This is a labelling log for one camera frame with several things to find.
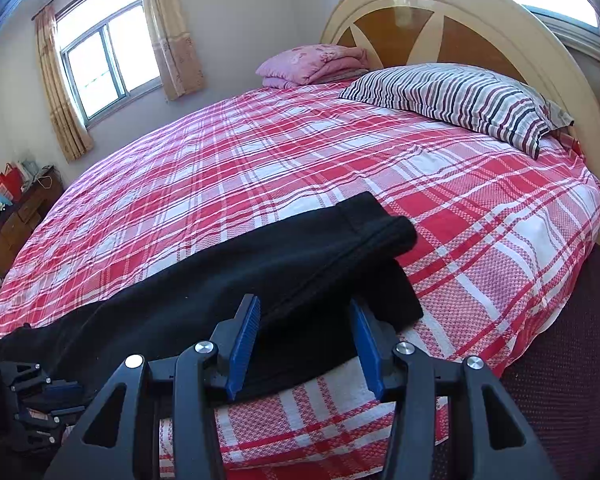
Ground red plaid bed sheet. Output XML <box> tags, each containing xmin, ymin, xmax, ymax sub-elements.
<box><xmin>0</xmin><ymin>82</ymin><xmax>600</xmax><ymax>480</ymax></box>

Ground striped pillow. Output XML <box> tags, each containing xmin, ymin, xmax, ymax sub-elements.
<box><xmin>339</xmin><ymin>62</ymin><xmax>576</xmax><ymax>161</ymax></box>

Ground red bag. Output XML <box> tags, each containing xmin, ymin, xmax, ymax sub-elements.
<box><xmin>0</xmin><ymin>162</ymin><xmax>23</xmax><ymax>203</ymax></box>

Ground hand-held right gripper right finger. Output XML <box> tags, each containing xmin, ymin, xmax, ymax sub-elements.
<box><xmin>349</xmin><ymin>299</ymin><xmax>561</xmax><ymax>480</ymax></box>

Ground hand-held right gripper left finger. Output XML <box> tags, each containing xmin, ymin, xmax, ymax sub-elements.
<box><xmin>44</xmin><ymin>294</ymin><xmax>262</xmax><ymax>480</ymax></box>

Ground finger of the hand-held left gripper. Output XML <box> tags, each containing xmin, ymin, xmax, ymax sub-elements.
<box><xmin>10</xmin><ymin>405</ymin><xmax>76</xmax><ymax>453</ymax></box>
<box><xmin>0</xmin><ymin>359</ymin><xmax>85</xmax><ymax>403</ymax></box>

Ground cream wooden headboard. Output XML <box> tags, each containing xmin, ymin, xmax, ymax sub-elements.
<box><xmin>320</xmin><ymin>0</ymin><xmax>600</xmax><ymax>211</ymax></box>

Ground beige patterned curtain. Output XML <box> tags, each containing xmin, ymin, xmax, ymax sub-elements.
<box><xmin>139</xmin><ymin>0</ymin><xmax>206</xmax><ymax>102</ymax></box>
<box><xmin>34</xmin><ymin>5</ymin><xmax>95</xmax><ymax>163</ymax></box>

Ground dark maroon mattress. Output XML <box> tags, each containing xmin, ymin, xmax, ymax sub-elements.
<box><xmin>430</xmin><ymin>245</ymin><xmax>600</xmax><ymax>480</ymax></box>

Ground side wall window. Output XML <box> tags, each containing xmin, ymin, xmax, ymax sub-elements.
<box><xmin>55</xmin><ymin>0</ymin><xmax>163</xmax><ymax>121</ymax></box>

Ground pink folded blanket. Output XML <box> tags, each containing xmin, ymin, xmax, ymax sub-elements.
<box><xmin>256</xmin><ymin>44</ymin><xmax>372</xmax><ymax>89</ymax></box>

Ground black pants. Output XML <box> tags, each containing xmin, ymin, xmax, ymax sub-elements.
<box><xmin>0</xmin><ymin>191</ymin><xmax>425</xmax><ymax>403</ymax></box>

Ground brown wooden dresser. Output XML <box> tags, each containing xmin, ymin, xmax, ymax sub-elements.
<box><xmin>0</xmin><ymin>165</ymin><xmax>65</xmax><ymax>281</ymax></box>

